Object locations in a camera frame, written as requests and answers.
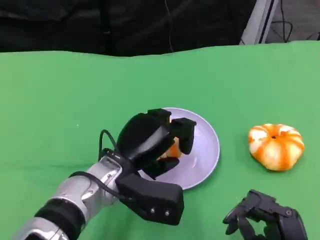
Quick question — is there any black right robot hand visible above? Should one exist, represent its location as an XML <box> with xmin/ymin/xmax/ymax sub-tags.
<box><xmin>222</xmin><ymin>189</ymin><xmax>309</xmax><ymax>240</ymax></box>

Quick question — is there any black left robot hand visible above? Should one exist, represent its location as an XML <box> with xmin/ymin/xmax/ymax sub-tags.
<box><xmin>116</xmin><ymin>108</ymin><xmax>197</xmax><ymax>181</ymax></box>

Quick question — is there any orange white toy bread roll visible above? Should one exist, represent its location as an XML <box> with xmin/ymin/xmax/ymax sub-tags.
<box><xmin>248</xmin><ymin>123</ymin><xmax>305</xmax><ymax>172</ymax></box>
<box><xmin>156</xmin><ymin>116</ymin><xmax>185</xmax><ymax>161</ymax></box>

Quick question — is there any lilac plate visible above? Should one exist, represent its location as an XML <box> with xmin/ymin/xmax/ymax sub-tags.
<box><xmin>138</xmin><ymin>107</ymin><xmax>221</xmax><ymax>192</ymax></box>

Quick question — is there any green table cloth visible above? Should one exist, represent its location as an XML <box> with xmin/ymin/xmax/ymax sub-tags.
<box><xmin>0</xmin><ymin>39</ymin><xmax>320</xmax><ymax>240</ymax></box>

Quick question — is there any black backdrop curtain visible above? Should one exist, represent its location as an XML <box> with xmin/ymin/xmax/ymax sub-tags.
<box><xmin>0</xmin><ymin>0</ymin><xmax>258</xmax><ymax>57</ymax></box>

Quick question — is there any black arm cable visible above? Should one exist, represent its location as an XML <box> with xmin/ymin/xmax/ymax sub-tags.
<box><xmin>98</xmin><ymin>129</ymin><xmax>121</xmax><ymax>161</ymax></box>
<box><xmin>67</xmin><ymin>171</ymin><xmax>129</xmax><ymax>202</ymax></box>

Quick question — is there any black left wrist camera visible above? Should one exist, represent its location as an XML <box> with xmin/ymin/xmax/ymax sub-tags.
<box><xmin>115</xmin><ymin>172</ymin><xmax>185</xmax><ymax>226</ymax></box>

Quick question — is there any thin black hanging cable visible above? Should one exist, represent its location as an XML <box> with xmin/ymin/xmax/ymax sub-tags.
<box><xmin>163</xmin><ymin>0</ymin><xmax>175</xmax><ymax>53</ymax></box>

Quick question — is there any grey white frame post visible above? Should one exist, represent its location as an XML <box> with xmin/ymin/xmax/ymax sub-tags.
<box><xmin>239</xmin><ymin>0</ymin><xmax>276</xmax><ymax>46</ymax></box>

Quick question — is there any black floor cable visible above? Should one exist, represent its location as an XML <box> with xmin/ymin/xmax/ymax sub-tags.
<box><xmin>271</xmin><ymin>0</ymin><xmax>294</xmax><ymax>43</ymax></box>

